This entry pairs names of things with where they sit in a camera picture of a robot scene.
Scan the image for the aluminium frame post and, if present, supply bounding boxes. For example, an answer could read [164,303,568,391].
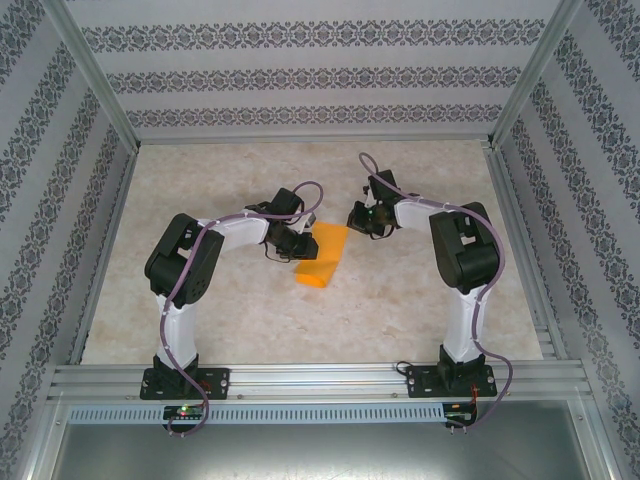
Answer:
[487,0,584,146]
[47,0,141,151]

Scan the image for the aluminium wall base strip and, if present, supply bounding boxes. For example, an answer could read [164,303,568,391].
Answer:
[134,135,494,146]

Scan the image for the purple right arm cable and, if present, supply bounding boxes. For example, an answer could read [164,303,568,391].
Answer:
[358,152,516,431]

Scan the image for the grey slotted cable duct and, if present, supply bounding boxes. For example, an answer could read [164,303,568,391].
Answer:
[67,403,446,425]

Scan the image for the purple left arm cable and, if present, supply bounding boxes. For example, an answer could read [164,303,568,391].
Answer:
[158,180,326,439]

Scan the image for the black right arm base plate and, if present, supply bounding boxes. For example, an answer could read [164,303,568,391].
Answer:
[405,364,499,400]

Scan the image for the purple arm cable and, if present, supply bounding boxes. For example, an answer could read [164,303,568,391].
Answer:
[358,152,516,431]
[158,180,326,439]

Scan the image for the aluminium table side rail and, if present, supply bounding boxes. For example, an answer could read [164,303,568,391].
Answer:
[67,147,141,366]
[482,142,569,361]

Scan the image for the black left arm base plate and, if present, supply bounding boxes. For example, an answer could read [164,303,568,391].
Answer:
[139,367,232,401]

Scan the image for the grey metal sheet panel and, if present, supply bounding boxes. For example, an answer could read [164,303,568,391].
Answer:
[29,399,616,480]

